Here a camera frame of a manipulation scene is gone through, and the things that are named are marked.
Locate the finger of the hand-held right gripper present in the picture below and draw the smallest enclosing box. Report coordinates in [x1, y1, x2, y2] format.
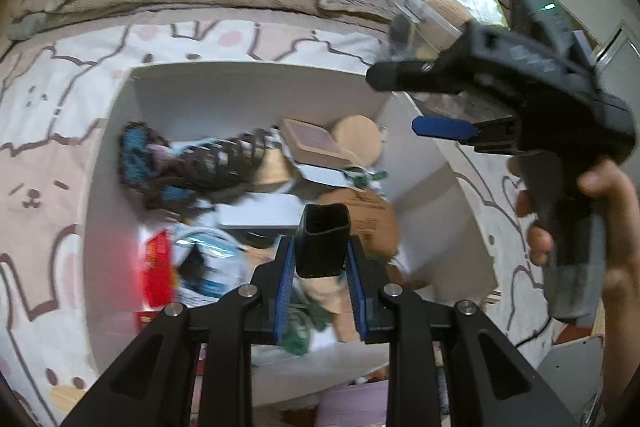
[411, 116, 518, 152]
[366, 52, 451, 94]

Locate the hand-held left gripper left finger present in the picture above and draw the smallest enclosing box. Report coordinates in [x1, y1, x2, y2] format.
[60, 237, 301, 427]

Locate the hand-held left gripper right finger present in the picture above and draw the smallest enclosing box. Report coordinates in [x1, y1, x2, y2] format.
[345, 239, 581, 427]

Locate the black square cup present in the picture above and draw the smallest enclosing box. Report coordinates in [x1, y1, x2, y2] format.
[295, 203, 351, 279]

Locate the white shoe box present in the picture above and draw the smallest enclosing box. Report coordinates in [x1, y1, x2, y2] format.
[82, 61, 501, 410]

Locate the person's right forearm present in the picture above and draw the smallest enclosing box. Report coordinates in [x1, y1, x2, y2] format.
[597, 299, 640, 427]

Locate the person's right hand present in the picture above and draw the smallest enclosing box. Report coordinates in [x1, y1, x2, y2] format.
[517, 161, 640, 305]

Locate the clear plastic storage bin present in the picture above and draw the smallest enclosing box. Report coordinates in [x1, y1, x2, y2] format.
[390, 0, 511, 118]

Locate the round printed cork coaster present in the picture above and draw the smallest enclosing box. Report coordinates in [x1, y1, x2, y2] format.
[310, 188, 402, 268]

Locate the brown fluffy pouch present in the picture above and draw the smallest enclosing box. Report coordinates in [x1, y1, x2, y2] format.
[424, 0, 473, 48]

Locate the round wooden lid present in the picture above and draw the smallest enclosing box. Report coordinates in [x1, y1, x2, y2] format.
[332, 115, 384, 168]

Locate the white slatted door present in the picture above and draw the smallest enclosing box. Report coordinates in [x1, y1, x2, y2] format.
[595, 22, 640, 78]

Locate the green snack packet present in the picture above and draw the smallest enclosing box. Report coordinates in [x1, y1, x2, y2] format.
[440, 0, 507, 28]

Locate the purple card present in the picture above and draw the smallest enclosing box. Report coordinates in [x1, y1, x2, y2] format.
[317, 382, 392, 427]

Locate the red packet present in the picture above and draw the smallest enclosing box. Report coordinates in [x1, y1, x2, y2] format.
[139, 229, 174, 314]

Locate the brown claw hair clip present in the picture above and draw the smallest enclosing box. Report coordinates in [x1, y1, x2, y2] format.
[177, 131, 272, 194]

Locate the blue crochet flower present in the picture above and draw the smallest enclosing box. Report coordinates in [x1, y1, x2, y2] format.
[119, 121, 201, 210]

